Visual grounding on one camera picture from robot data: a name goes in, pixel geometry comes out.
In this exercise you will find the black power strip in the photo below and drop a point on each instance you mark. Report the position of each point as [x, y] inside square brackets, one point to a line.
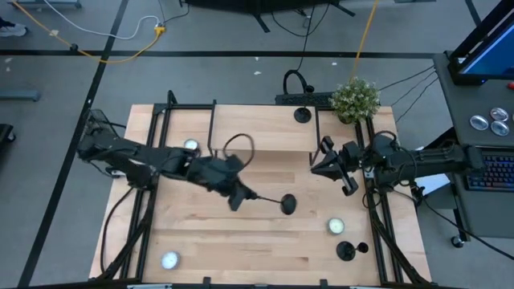
[297, 99]

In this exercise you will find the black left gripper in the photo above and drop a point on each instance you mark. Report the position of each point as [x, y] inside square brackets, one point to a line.
[213, 172]

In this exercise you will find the wooden shelf black metal frame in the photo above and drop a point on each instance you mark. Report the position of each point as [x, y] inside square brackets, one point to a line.
[261, 128]

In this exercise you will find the grey floor bar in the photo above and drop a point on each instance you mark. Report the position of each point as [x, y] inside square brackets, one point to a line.
[20, 95]

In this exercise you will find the black candlestick holder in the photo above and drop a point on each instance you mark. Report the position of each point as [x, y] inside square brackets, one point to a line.
[288, 204]
[302, 115]
[345, 251]

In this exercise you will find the person's shoe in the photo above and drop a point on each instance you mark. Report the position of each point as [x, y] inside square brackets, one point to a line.
[12, 30]

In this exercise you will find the black metal table frame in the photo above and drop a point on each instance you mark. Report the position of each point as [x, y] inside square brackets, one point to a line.
[180, 107]

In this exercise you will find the black backdrop panel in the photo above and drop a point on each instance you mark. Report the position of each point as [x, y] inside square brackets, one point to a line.
[257, 4]

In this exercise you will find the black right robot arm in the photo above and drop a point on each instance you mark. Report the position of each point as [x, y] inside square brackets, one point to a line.
[433, 160]

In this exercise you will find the white paper sheet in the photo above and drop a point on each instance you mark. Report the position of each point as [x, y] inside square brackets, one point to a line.
[435, 182]

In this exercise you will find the green potted plant white flowers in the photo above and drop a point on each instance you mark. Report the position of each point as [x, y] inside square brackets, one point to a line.
[355, 100]

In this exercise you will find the black cart caster wheel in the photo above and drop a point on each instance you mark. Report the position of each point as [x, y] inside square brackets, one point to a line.
[458, 241]

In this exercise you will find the grey equipment cart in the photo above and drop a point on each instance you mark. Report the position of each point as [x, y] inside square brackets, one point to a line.
[458, 104]

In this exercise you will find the white tealight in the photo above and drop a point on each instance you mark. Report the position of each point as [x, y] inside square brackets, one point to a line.
[170, 260]
[336, 226]

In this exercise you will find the computer monitor blue screen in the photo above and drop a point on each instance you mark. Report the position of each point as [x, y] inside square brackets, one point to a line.
[490, 56]

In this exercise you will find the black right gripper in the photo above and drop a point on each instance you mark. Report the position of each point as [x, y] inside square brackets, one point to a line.
[353, 160]

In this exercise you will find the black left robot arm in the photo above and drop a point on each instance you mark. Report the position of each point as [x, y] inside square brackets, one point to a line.
[120, 150]

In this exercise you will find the pink patterned bowl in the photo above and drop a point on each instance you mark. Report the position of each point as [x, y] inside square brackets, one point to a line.
[191, 144]

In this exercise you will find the black backlit keyboard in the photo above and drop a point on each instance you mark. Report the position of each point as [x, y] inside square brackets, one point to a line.
[492, 172]

